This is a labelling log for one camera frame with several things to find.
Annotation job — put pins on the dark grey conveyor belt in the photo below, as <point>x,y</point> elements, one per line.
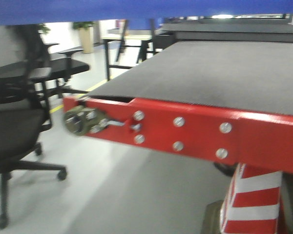
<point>254,76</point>

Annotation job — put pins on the potted plant in vase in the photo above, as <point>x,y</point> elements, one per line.
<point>85,31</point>

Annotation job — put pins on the black office chair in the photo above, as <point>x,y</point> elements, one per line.
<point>25,108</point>

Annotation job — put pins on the red white striped leg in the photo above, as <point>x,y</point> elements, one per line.
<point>252,203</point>

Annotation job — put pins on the blue plastic bin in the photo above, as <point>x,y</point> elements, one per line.
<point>39,11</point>

